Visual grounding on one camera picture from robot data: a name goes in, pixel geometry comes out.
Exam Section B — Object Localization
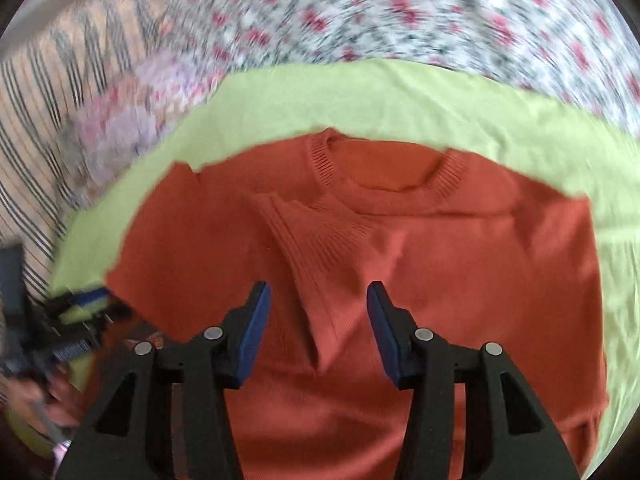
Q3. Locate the plaid beige blanket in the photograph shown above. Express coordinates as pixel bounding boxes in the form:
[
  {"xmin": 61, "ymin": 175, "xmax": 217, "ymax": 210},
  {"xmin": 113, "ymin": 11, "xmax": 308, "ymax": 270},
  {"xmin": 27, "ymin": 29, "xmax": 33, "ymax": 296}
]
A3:
[{"xmin": 1, "ymin": 0, "xmax": 167, "ymax": 298}]

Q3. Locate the person's left hand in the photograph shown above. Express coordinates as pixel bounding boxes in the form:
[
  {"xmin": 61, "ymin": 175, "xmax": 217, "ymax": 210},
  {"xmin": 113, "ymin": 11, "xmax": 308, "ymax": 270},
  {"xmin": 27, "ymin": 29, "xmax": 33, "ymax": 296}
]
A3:
[{"xmin": 6, "ymin": 366, "xmax": 84, "ymax": 434}]

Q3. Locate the purple pink floral pillow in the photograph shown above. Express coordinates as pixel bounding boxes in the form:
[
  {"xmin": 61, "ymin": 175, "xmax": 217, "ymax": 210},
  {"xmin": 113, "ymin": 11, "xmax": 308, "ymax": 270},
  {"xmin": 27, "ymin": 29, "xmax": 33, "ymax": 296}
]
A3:
[{"xmin": 62, "ymin": 51, "xmax": 226, "ymax": 208}]

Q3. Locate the rose floral white quilt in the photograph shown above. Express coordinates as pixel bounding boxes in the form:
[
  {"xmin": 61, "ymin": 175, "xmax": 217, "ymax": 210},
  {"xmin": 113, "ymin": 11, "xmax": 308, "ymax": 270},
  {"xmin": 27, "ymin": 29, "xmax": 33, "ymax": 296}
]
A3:
[{"xmin": 162, "ymin": 0, "xmax": 639, "ymax": 134}]

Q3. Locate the light green bed sheet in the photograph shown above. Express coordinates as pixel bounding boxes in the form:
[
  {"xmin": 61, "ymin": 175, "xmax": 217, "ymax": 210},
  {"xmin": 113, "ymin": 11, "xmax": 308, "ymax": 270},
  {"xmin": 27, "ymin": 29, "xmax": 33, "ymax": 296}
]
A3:
[{"xmin": 50, "ymin": 60, "xmax": 639, "ymax": 466}]

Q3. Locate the rust orange knit sweater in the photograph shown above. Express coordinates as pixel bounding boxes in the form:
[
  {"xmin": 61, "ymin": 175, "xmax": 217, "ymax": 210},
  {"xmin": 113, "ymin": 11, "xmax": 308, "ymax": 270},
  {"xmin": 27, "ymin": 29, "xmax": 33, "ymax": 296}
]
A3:
[{"xmin": 106, "ymin": 130, "xmax": 608, "ymax": 479}]

